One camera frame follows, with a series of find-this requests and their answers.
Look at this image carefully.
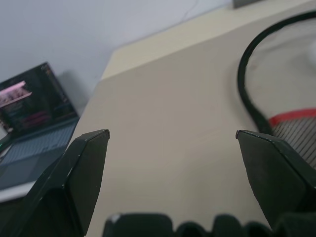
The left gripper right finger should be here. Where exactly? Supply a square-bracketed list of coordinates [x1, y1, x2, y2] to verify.
[236, 129, 316, 229]

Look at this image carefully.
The red and black mesh bag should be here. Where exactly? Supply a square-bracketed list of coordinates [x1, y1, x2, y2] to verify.
[237, 9, 316, 171]

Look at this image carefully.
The open dark laptop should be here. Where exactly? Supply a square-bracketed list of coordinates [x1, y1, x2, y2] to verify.
[0, 61, 81, 191]

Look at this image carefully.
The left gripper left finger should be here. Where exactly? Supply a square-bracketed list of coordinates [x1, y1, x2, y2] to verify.
[0, 129, 111, 237]

